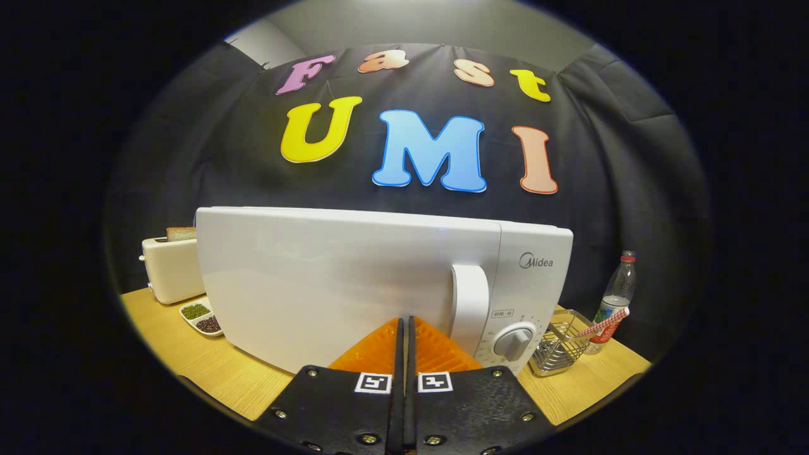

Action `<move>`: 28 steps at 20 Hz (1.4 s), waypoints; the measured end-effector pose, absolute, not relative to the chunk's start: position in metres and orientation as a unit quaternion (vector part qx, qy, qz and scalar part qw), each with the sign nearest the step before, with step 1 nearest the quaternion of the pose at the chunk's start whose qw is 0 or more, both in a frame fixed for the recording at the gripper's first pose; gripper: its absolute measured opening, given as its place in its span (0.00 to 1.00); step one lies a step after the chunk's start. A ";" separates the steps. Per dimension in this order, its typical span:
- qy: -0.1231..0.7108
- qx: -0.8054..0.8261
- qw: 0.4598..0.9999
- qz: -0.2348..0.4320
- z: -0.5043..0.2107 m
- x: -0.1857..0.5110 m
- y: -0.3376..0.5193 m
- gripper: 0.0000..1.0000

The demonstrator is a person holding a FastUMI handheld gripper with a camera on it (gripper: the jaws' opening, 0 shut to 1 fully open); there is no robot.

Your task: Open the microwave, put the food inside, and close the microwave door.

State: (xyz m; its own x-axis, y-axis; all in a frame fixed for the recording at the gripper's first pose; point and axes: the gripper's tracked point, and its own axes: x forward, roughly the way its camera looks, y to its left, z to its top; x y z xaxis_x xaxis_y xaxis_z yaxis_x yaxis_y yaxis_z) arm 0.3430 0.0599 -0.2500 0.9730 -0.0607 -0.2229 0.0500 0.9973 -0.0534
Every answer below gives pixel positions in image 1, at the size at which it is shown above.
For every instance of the white toaster oven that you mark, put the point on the white toaster oven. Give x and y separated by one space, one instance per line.
316 284

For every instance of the white divided bean dish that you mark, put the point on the white divided bean dish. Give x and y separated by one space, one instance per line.
201 318

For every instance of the red white striped straw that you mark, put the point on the red white striped straw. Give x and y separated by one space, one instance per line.
603 323

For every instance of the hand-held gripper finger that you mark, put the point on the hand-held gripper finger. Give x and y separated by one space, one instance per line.
397 417
411 417

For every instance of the clear plastic water bottle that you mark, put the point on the clear plastic water bottle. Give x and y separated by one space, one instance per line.
622 281

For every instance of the cream bread toaster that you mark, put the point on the cream bread toaster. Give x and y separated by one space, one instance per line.
170 272

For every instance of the toast bread slice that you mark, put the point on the toast bread slice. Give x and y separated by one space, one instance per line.
181 234

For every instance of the black backdrop cloth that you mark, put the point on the black backdrop cloth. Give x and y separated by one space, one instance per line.
632 189

